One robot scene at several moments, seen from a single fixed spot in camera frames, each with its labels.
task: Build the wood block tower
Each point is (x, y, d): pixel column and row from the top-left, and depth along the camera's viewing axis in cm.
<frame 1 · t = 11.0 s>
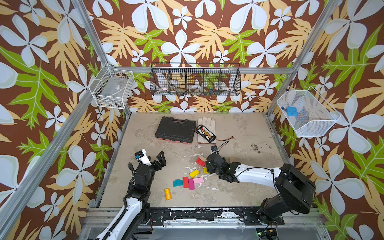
left hand: (155, 152, 82), fingers open
right hand: (210, 161, 90), fingers open
black tool case: (177, 131, 107), point 4 cm above the table
black charger board: (207, 134, 107), point 3 cm above the table
blue object in basket: (292, 111, 88), point 27 cm above the table
red arch block: (201, 162, 93), point 3 cm above the table
natural wood block: (200, 156, 97), on the table
yellow rectangular block: (194, 173, 91), on the table
teal quarter-round block: (177, 182, 87), on the table
red square block: (185, 182, 86), on the table
magenta rectangular block: (191, 184, 85), point 2 cm above the table
pink rectangular block: (198, 180, 87), point 2 cm above the table
orange cylinder block: (168, 193, 82), on the table

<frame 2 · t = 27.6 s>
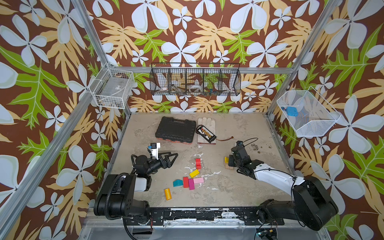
left hand: (173, 152, 83), fingers open
right hand: (230, 156, 91), fingers closed
red arch block: (198, 164, 95), on the table
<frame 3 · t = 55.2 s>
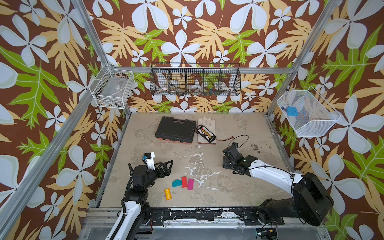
left hand: (166, 160, 81), fingers open
right hand: (226, 161, 89), fingers open
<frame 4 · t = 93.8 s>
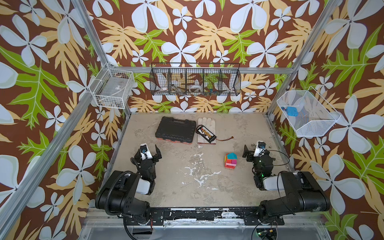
left hand: (146, 146, 87), fingers open
right hand: (252, 145, 89), fingers open
teal quarter-round block: (232, 156, 86), point 11 cm above the table
